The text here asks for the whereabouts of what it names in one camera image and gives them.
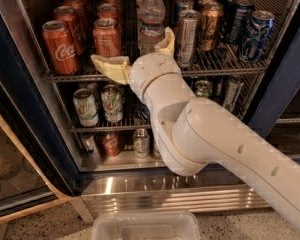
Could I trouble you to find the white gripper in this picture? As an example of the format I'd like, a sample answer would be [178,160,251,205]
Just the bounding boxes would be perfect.
[90,27,181,99]

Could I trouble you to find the clear plastic water bottle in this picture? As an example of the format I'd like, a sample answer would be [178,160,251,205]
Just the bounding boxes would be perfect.
[136,0,165,55]

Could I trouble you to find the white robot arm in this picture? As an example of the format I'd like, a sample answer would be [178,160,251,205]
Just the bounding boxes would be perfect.
[91,29,300,232]

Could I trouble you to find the green middle shelf can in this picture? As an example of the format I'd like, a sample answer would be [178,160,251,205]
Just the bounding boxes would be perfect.
[195,80,213,98]

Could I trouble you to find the silver middle shelf can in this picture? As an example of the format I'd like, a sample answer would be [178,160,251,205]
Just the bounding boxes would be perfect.
[222,76,244,112]

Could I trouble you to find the stainless steel fridge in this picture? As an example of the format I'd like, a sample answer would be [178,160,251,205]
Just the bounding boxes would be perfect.
[0,0,300,220]

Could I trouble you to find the open glass fridge door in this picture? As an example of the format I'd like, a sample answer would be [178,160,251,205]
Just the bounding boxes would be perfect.
[0,83,70,224]

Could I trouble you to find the front orange soda can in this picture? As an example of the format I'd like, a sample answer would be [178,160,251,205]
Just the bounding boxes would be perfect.
[93,18,122,58]

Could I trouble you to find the white 7up can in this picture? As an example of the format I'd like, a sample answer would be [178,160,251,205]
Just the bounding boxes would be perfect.
[73,88,99,127]
[101,84,123,123]

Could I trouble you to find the front silver energy can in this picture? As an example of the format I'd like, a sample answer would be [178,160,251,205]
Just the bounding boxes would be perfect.
[175,10,200,68]

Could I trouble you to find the left white 7UP can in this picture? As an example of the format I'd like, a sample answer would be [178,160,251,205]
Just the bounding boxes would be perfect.
[73,88,99,127]

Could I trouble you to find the front left Coca-Cola can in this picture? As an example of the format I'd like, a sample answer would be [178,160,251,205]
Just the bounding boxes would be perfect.
[42,20,79,75]

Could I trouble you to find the coca-cola can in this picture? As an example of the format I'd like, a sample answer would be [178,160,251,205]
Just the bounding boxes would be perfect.
[63,0,88,31]
[53,6,85,55]
[42,20,79,75]

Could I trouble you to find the front gold brown can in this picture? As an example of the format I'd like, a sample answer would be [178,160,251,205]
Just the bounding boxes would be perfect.
[199,2,223,51]

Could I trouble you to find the bottom red Coke can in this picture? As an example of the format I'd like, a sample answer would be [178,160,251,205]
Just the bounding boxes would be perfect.
[102,131,120,156]

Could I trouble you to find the bottom silver can left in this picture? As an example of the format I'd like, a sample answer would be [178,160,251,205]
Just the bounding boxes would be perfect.
[80,133,99,160]

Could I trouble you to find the front blue can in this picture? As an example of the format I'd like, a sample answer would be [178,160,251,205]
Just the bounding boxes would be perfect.
[238,10,274,62]

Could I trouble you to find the clear plastic bin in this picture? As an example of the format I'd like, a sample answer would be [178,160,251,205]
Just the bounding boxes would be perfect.
[91,212,201,240]

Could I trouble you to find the middle wire shelf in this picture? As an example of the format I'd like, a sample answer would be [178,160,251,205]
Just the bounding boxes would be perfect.
[54,71,258,133]

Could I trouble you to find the wire shelf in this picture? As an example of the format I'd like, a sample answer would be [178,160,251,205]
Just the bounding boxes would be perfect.
[54,71,258,133]
[44,0,288,83]

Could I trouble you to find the top wire shelf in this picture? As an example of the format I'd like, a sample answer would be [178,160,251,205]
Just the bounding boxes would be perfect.
[44,0,288,83]

